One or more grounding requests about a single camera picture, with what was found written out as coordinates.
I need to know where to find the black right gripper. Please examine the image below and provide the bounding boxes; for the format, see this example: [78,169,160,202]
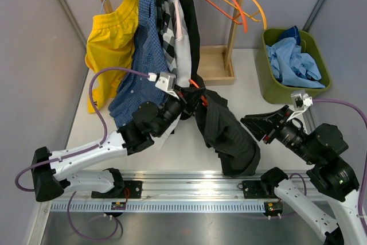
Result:
[240,104,319,164]

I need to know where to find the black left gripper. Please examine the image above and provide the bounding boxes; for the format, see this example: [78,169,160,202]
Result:
[154,84,205,137]

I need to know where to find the black striped shirt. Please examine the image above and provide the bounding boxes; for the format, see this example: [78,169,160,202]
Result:
[192,88,260,177]

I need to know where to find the light blue shirt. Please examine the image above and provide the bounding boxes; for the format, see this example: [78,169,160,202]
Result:
[266,37,325,89]

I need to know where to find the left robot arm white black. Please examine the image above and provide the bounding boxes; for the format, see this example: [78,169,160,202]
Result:
[30,86,205,203]

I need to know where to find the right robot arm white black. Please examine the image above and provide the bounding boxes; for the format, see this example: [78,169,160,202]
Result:
[241,106,366,244]

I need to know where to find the blue checked shirt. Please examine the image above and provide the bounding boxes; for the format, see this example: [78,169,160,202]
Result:
[108,0,168,128]

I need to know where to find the dark blue striped shirt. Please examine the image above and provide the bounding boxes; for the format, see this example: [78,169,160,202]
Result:
[279,25,301,45]

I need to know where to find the black white plaid shirt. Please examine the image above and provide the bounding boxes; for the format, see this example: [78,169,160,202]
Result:
[155,0,177,74]

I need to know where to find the olive green plastic bin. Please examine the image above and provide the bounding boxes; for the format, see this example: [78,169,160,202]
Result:
[255,28,332,104]

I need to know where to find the wooden clothes rack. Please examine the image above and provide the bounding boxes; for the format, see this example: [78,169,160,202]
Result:
[90,0,251,87]

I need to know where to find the yellow shorts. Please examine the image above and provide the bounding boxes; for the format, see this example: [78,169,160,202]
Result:
[85,0,139,113]

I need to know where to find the black garment on rack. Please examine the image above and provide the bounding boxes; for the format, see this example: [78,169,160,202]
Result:
[179,0,200,82]

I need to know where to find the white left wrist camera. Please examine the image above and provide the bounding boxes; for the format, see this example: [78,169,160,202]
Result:
[148,72,178,99]

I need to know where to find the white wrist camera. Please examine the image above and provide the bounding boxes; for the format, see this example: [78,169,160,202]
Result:
[287,90,313,121]
[148,72,178,99]

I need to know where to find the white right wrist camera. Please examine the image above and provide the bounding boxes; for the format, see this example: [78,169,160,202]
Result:
[287,90,313,121]

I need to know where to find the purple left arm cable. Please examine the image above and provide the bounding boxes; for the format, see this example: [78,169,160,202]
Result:
[14,67,153,193]

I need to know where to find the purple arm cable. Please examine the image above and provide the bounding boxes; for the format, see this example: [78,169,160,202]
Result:
[14,67,153,193]
[311,98,367,223]

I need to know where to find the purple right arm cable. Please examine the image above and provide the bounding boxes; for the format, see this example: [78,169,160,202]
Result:
[311,98,367,223]

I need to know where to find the aluminium mounting rail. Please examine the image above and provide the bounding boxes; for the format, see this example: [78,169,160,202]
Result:
[48,169,319,214]

